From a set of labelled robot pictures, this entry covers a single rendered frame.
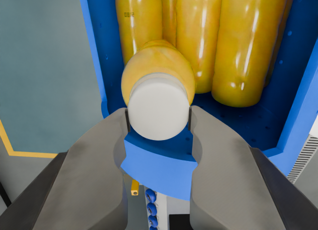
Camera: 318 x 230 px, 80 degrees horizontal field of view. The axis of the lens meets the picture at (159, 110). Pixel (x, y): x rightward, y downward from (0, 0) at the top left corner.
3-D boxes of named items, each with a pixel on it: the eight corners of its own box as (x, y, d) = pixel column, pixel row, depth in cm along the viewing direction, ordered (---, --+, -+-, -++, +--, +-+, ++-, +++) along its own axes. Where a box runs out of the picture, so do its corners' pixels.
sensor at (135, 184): (133, 184, 70) (131, 196, 66) (132, 178, 68) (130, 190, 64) (154, 183, 70) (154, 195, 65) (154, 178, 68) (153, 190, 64)
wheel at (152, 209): (153, 219, 66) (158, 216, 67) (153, 212, 63) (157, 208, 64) (145, 209, 69) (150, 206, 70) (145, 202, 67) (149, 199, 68)
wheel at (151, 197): (152, 206, 62) (157, 203, 63) (151, 198, 60) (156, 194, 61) (144, 197, 65) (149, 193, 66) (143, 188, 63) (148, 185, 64)
